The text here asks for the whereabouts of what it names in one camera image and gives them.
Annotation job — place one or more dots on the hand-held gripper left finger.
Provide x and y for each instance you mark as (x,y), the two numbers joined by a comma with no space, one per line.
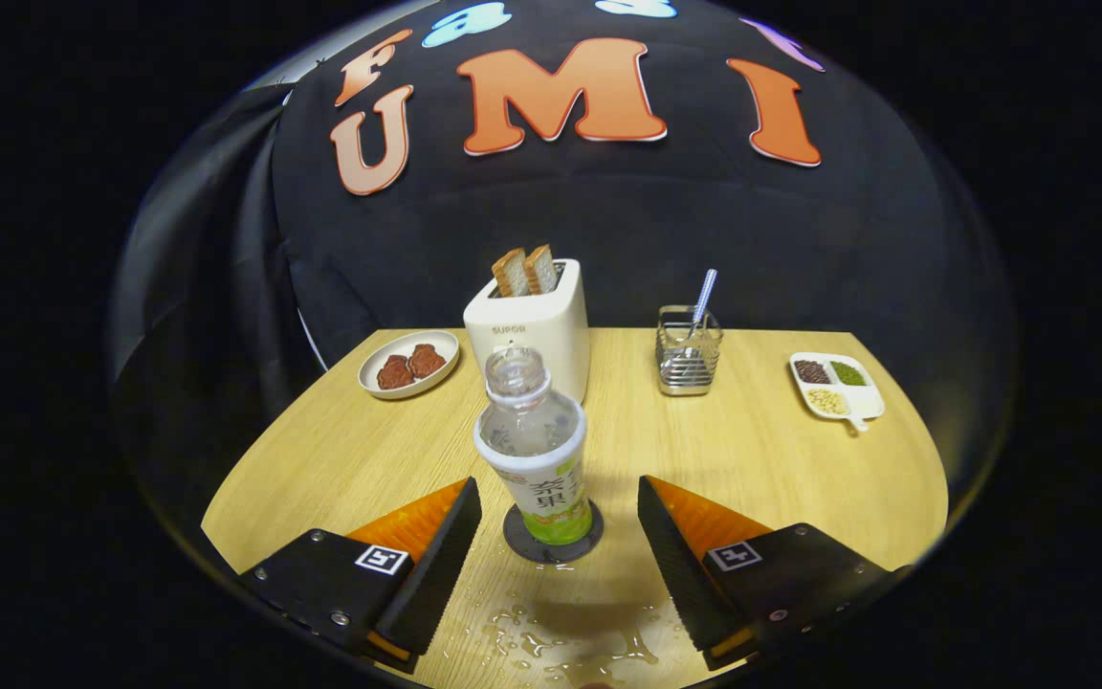
(436,569)

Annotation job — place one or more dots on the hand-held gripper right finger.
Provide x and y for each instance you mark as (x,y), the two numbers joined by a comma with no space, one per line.
(680,569)

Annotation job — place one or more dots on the dark round coaster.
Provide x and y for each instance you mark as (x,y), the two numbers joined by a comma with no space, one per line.
(517,545)

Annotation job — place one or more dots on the clear juice bottle green label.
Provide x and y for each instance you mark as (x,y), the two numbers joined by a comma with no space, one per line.
(537,459)

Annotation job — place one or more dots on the spilled juice puddle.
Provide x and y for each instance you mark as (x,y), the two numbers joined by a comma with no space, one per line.
(561,636)

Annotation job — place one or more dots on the wooden table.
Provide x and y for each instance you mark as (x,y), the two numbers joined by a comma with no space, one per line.
(752,459)

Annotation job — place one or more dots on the red meat piece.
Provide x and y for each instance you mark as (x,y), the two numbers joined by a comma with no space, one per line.
(426,360)
(395,372)

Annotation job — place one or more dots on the beige oval plate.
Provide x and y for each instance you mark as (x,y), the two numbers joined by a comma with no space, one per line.
(441,340)

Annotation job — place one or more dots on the white divided bean dish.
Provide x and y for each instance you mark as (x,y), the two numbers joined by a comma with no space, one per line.
(867,402)

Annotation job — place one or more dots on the white toaster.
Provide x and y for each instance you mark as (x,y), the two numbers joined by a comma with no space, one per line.
(522,325)

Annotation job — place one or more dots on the white spoon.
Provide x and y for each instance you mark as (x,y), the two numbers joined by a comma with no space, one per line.
(704,292)

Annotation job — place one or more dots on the toast bread slice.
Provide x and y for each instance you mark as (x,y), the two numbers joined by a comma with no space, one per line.
(511,273)
(541,269)

